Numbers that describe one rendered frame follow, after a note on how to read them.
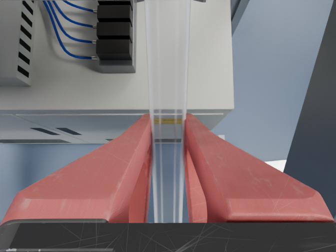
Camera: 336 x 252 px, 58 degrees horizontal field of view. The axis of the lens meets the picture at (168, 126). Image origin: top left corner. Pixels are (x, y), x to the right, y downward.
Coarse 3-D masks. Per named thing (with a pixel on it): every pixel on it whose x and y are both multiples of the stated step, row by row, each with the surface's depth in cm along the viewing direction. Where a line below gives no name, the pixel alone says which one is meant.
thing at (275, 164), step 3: (285, 159) 105; (267, 162) 105; (270, 162) 105; (273, 162) 105; (276, 162) 105; (279, 162) 105; (282, 162) 105; (273, 165) 105; (276, 165) 105; (279, 165) 105; (282, 165) 105; (276, 168) 105; (279, 168) 105; (282, 168) 105; (282, 171) 105
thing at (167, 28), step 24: (144, 0) 9; (168, 0) 9; (168, 24) 9; (168, 48) 10; (168, 72) 10; (168, 96) 11; (168, 120) 12; (168, 144) 12; (168, 168) 13; (168, 192) 14; (168, 216) 15
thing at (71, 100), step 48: (96, 0) 48; (192, 0) 48; (48, 48) 47; (144, 48) 47; (192, 48) 47; (0, 96) 46; (48, 96) 46; (96, 96) 46; (144, 96) 46; (192, 96) 46
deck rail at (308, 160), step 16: (320, 48) 16; (320, 64) 16; (320, 80) 16; (320, 96) 16; (304, 112) 18; (320, 112) 16; (304, 128) 18; (320, 128) 16; (304, 144) 18; (320, 144) 16; (288, 160) 20; (304, 160) 18; (320, 160) 16; (304, 176) 18; (320, 176) 16; (320, 192) 16
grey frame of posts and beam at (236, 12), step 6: (234, 0) 52; (240, 0) 52; (246, 0) 52; (234, 6) 56; (240, 6) 54; (234, 12) 57; (240, 12) 56; (234, 18) 58; (240, 18) 58; (234, 24) 61; (234, 30) 63
